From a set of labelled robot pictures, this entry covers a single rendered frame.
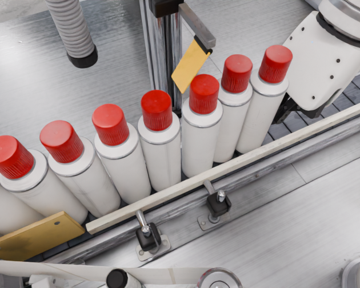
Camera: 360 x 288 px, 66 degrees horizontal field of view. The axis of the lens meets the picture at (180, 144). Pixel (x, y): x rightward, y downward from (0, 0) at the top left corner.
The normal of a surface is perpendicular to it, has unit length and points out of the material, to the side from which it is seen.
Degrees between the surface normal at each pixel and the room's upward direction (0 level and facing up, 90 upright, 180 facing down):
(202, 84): 3
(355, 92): 0
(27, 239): 90
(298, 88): 70
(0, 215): 90
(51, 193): 90
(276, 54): 3
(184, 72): 56
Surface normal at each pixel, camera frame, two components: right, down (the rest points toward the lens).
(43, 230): 0.43, 0.77
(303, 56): -0.85, 0.17
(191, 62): -0.76, 0.02
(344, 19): -0.66, 0.41
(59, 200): 0.78, 0.53
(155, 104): 0.00, -0.56
